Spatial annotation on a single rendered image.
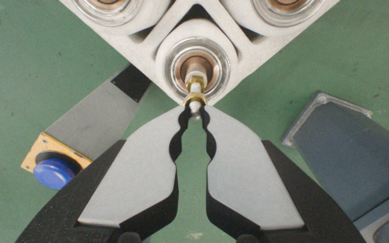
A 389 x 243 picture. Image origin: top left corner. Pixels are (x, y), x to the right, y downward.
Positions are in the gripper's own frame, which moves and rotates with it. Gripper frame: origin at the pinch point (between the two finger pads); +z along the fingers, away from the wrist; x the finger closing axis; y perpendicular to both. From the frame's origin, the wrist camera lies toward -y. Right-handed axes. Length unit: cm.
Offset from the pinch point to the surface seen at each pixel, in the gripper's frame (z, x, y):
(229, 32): 16.7, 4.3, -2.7
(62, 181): 1.7, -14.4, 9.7
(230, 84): 9.8, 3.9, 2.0
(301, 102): 34.8, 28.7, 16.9
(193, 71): 6.7, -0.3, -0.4
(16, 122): 35, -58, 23
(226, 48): 9.7, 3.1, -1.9
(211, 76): 9.6, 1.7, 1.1
